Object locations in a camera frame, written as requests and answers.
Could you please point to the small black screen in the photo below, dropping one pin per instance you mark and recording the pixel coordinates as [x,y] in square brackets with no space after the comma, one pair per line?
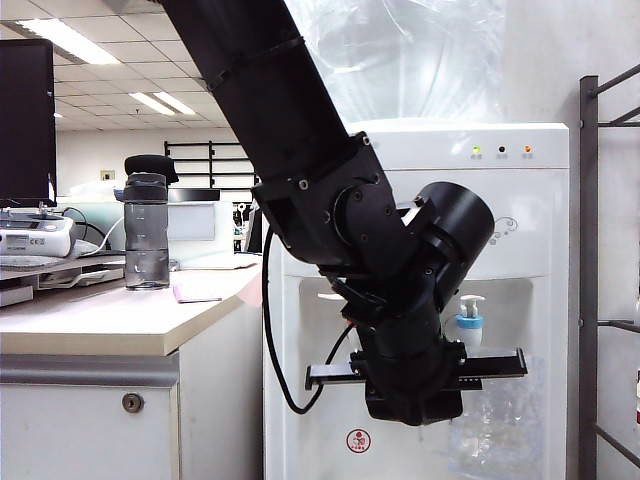
[194,195]

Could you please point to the black chair headrest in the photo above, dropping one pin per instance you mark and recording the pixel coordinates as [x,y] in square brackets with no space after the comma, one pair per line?
[149,164]

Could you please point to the black wall shelf frame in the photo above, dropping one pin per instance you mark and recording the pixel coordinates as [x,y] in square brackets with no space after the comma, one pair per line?
[211,160]

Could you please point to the dark metal shelf rack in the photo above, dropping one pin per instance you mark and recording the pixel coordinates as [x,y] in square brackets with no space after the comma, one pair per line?
[589,250]

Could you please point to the pink paper booklet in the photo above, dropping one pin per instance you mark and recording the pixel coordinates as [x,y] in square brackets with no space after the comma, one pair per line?
[195,293]

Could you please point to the white grey remote controller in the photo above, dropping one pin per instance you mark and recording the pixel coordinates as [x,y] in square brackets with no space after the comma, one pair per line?
[30,240]

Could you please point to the white desk partition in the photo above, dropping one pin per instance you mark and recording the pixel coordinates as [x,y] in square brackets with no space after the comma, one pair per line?
[200,255]

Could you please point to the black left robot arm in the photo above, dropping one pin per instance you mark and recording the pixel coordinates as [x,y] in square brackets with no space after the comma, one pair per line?
[280,100]

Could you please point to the plastic-wrapped water jug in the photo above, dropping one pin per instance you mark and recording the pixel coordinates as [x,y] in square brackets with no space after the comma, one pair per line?
[425,60]

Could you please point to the black computer monitor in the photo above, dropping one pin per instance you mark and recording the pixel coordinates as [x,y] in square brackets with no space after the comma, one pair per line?
[25,125]

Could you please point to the dark grey sports bottle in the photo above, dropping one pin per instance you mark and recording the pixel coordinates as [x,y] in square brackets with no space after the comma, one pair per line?
[145,235]

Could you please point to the blue-collared cold water tap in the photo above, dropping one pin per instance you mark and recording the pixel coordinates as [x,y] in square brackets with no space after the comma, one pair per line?
[472,325]

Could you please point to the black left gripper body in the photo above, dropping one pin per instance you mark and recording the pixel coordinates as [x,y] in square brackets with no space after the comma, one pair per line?
[410,390]

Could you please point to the short ceiling light panel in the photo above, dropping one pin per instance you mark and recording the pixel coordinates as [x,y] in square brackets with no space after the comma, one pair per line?
[150,103]
[174,102]

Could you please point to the long ceiling light panel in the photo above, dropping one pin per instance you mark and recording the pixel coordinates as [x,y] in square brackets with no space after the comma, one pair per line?
[69,42]

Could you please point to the red-collared hot water tap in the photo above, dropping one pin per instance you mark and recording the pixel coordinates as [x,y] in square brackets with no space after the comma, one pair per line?
[327,296]

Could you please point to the white desk cabinet with lock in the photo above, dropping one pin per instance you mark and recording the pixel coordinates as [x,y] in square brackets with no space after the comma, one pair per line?
[75,435]

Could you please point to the white water dispenser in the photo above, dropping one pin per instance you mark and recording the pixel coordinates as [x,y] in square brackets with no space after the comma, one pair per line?
[530,240]

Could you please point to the clear plastic mug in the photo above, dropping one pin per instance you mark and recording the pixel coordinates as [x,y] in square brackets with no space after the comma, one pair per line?
[500,435]

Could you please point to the wall socket plate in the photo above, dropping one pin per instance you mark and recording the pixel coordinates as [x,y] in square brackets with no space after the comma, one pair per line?
[107,175]

